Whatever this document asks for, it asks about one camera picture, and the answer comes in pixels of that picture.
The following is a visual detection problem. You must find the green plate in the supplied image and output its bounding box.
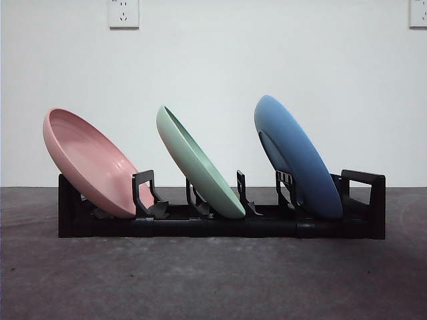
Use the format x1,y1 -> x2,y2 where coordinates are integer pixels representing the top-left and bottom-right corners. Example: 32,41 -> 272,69
155,105 -> 247,220

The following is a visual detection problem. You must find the blue plate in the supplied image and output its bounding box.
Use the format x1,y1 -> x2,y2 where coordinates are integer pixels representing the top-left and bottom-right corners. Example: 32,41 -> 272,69
254,95 -> 344,217

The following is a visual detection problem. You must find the white wall socket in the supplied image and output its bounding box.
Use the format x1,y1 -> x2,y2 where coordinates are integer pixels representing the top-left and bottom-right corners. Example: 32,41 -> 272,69
109,0 -> 140,29
409,0 -> 427,29

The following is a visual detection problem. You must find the black plastic dish rack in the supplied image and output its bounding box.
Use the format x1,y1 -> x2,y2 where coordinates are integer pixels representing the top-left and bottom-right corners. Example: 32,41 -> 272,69
58,169 -> 387,240

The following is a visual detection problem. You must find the pink plate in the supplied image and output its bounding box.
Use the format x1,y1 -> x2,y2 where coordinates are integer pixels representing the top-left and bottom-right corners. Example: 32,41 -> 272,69
42,107 -> 158,219

